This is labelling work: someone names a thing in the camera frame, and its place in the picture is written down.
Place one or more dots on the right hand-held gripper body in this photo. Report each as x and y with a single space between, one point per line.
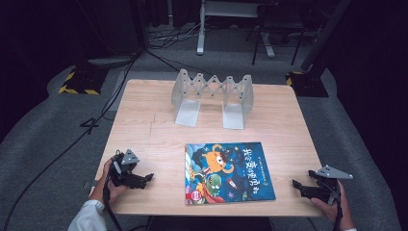
325 186

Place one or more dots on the black yellow striped stand base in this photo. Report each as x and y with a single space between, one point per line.
308 84
82 82

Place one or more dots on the white desk frame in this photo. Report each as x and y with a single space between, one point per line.
201 32

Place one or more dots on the person's left hand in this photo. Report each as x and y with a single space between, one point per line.
110 189

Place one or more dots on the blue cartoon picture book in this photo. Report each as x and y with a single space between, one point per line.
227 173

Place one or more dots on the slanted grey metal pole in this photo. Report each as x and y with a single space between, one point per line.
324 35

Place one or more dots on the black chair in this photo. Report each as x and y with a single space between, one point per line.
279 25

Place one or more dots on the translucent expandable book stand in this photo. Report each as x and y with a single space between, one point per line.
211 96

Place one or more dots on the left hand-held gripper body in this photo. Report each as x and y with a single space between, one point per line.
125 174

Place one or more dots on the person's right hand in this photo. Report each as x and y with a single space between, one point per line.
336 213

